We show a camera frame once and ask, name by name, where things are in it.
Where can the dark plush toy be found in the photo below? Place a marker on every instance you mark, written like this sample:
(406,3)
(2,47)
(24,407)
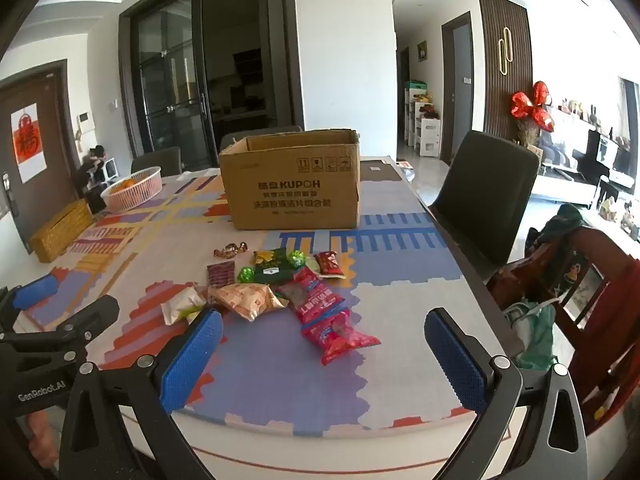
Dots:
(92,162)

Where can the black glass sliding door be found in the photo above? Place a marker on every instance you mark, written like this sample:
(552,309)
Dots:
(170,85)

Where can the yellow woven box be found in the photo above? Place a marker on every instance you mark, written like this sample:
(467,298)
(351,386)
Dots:
(60,232)

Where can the red wooden chair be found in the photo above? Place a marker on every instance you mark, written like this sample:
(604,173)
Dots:
(600,310)

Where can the small red snack packet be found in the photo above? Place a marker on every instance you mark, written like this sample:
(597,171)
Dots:
(330,263)

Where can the dark slatted wall panel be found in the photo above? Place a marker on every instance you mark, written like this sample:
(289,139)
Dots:
(490,90)

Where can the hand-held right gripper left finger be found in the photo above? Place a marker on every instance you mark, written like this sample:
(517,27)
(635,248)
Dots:
(192,360)

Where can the grey interior door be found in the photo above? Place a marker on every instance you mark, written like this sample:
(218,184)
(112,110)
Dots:
(462,90)

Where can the light green candy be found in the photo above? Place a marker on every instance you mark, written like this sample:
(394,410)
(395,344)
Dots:
(311,264)

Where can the orange beige snack packet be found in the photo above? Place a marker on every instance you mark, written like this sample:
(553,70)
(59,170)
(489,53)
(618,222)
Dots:
(247,301)

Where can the gold wall ornament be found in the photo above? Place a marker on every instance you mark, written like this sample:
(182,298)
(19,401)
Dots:
(505,50)

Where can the wall intercom panel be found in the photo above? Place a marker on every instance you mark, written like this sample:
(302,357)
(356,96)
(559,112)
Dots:
(85,122)

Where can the brown entrance door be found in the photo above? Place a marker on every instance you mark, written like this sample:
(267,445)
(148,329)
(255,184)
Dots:
(55,125)

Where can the person's left hand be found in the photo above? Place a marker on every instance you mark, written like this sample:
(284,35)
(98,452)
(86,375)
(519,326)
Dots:
(45,437)

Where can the dark green snack packet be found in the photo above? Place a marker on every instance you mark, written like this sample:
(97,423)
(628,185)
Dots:
(274,274)

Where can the green plastic bag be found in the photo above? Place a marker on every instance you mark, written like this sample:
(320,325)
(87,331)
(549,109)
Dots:
(535,335)

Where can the maroon striped snack packet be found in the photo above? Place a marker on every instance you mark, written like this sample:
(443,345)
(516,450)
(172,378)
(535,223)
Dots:
(221,275)

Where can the white low cabinet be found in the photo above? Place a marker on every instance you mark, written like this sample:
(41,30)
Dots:
(570,125)

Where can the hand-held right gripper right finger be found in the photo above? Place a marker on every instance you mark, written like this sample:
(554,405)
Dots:
(457,365)

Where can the red paper door decoration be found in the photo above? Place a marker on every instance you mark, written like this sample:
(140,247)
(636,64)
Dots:
(28,140)

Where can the white basket of oranges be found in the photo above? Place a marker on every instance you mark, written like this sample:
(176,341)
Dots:
(135,197)

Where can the white yellow snack packet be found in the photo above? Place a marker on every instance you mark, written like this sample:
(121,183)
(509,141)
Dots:
(181,305)

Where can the pile of oranges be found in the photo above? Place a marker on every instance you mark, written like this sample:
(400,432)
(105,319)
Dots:
(127,185)

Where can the brown cardboard box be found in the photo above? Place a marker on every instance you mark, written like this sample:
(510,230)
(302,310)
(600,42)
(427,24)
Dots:
(290,185)

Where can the white shelf unit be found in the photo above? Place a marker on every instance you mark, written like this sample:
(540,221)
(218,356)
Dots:
(427,135)

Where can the green foil candy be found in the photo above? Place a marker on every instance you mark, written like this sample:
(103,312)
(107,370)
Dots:
(296,259)
(246,275)

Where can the dark green cloth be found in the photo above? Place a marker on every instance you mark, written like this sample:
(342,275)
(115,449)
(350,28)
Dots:
(560,230)

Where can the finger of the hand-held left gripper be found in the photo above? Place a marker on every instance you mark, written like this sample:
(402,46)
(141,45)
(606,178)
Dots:
(85,320)
(35,292)

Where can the gold brown candy wrapper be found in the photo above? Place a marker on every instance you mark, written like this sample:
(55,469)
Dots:
(231,250)

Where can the yellow green snack packet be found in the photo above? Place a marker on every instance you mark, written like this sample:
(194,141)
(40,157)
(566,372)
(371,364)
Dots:
(267,258)

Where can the colourful printed table mat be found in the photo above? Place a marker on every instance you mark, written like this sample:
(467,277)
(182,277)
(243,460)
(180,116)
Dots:
(280,380)

